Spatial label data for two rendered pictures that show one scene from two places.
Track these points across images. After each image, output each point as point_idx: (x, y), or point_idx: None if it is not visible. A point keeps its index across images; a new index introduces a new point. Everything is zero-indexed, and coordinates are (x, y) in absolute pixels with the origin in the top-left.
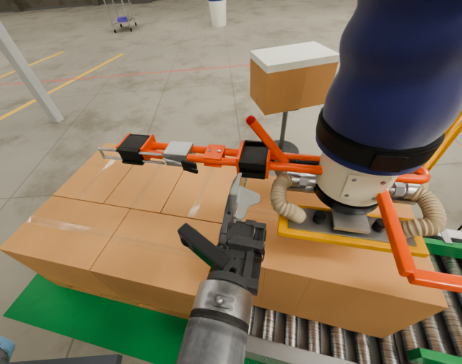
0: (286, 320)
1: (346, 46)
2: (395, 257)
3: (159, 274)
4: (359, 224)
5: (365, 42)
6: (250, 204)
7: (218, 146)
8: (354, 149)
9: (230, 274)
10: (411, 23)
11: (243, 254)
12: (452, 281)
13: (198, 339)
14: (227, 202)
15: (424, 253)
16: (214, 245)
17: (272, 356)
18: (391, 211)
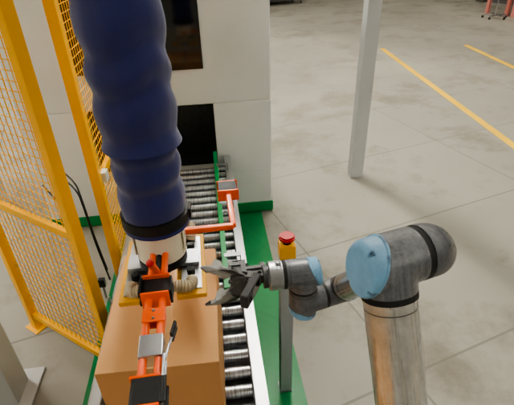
0: (229, 375)
1: (155, 186)
2: (225, 229)
3: None
4: (193, 251)
5: (166, 177)
6: (221, 263)
7: (144, 313)
8: (184, 216)
9: (263, 266)
10: (173, 163)
11: (248, 271)
12: (232, 214)
13: (294, 265)
14: (226, 269)
15: (202, 235)
16: (250, 279)
17: (263, 373)
18: (198, 227)
